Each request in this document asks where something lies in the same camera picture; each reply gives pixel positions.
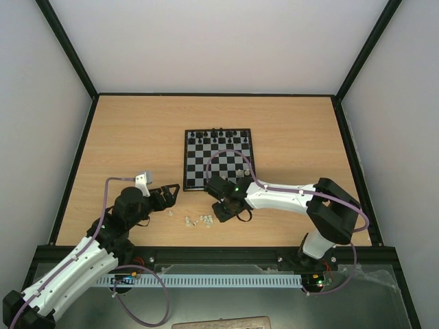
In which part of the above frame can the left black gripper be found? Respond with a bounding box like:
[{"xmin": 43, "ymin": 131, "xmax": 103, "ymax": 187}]
[{"xmin": 128, "ymin": 184, "xmax": 181, "ymax": 228}]

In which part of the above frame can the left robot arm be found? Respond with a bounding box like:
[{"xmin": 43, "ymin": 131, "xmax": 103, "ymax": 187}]
[{"xmin": 2, "ymin": 184, "xmax": 180, "ymax": 328}]

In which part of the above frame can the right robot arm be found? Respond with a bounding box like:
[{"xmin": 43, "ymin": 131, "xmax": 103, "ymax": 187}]
[{"xmin": 204, "ymin": 175, "xmax": 359, "ymax": 269}]

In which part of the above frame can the white chess pieces pile centre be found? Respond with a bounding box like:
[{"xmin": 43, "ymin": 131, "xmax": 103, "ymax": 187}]
[{"xmin": 200, "ymin": 215, "xmax": 214, "ymax": 228}]

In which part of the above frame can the black chess pieces row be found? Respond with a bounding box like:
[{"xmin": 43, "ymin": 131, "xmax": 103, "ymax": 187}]
[{"xmin": 185, "ymin": 128, "xmax": 251, "ymax": 145}]

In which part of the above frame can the left controller board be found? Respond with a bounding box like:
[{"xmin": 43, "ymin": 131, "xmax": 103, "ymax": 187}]
[{"xmin": 110, "ymin": 271, "xmax": 142, "ymax": 285}]

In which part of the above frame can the right green controller board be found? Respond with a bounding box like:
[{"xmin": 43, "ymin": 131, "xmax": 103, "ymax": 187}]
[{"xmin": 305, "ymin": 271, "xmax": 334, "ymax": 287}]

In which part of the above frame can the black and silver chessboard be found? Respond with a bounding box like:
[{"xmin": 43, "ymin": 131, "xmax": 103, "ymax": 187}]
[{"xmin": 183, "ymin": 133, "xmax": 256, "ymax": 191}]

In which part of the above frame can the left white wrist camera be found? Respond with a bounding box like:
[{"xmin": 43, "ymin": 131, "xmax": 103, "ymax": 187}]
[{"xmin": 134, "ymin": 171, "xmax": 153, "ymax": 197}]

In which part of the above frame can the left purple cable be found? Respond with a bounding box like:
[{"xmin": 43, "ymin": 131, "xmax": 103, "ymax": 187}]
[{"xmin": 8, "ymin": 177, "xmax": 171, "ymax": 329}]

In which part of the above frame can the purple cable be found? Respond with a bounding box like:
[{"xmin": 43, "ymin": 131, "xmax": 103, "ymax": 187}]
[
  {"xmin": 8, "ymin": 177, "xmax": 171, "ymax": 329},
  {"xmin": 205, "ymin": 149, "xmax": 371, "ymax": 296}
]

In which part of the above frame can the black aluminium frame rail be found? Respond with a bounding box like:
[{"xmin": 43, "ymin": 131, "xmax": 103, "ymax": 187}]
[{"xmin": 23, "ymin": 245, "xmax": 421, "ymax": 328}]

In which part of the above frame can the light blue cable duct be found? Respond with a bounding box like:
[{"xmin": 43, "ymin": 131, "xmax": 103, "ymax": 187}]
[{"xmin": 93, "ymin": 274, "xmax": 302, "ymax": 289}]

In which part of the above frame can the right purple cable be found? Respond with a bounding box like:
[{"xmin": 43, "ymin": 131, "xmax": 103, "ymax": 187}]
[{"xmin": 205, "ymin": 149, "xmax": 371, "ymax": 296}]

